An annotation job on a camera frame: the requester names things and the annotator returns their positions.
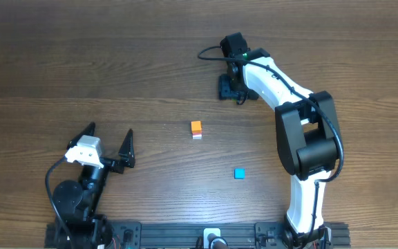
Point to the white cube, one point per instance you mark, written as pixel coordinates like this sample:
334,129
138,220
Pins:
197,136

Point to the mounting rail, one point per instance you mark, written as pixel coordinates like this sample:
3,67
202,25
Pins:
178,235

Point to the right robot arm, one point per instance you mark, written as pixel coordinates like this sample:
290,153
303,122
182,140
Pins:
271,83

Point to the blue cube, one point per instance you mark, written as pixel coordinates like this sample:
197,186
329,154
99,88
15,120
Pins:
239,173

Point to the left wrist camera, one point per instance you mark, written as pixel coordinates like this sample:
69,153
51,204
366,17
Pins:
85,152

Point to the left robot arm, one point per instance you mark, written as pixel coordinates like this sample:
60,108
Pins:
67,198

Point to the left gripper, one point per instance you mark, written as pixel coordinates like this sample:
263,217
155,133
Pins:
114,165

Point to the red cube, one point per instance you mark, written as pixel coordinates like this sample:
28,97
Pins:
196,126

